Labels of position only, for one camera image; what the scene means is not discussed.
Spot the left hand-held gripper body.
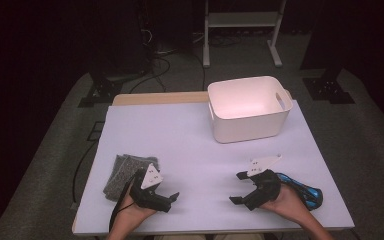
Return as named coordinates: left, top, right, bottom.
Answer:
left=128, top=162, right=168, bottom=209

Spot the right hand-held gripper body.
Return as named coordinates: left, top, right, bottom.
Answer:
left=245, top=153, right=283, bottom=212

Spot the grey towel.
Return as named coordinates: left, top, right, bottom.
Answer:
left=102, top=153, right=161, bottom=202

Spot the white plastic bin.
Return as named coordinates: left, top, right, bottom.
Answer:
left=207, top=75, right=294, bottom=145

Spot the blue and black toy car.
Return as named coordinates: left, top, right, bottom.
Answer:
left=276, top=172, right=324, bottom=212

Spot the person's left hand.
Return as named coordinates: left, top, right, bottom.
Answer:
left=114, top=195, right=158, bottom=232

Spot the person's right hand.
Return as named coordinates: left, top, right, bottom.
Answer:
left=259, top=184, right=310, bottom=223

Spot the white table cover sheet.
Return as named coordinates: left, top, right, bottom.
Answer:
left=72, top=99, right=356, bottom=236

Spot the black stand base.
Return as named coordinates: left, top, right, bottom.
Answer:
left=77, top=68, right=148, bottom=109
left=301, top=66, right=357, bottom=105

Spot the white metal stand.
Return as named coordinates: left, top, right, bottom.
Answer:
left=202, top=0, right=288, bottom=69

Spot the dark equipment box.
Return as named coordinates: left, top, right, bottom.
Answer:
left=146, top=0, right=194, bottom=56

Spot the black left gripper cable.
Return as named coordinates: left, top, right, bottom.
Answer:
left=108, top=174, right=138, bottom=233

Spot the black cable beside table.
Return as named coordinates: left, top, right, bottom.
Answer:
left=72, top=139, right=98, bottom=205

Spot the thin black floor cable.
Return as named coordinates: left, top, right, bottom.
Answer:
left=189, top=49, right=208, bottom=92

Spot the black cable bundle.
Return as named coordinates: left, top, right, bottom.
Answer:
left=209, top=31, right=244, bottom=48

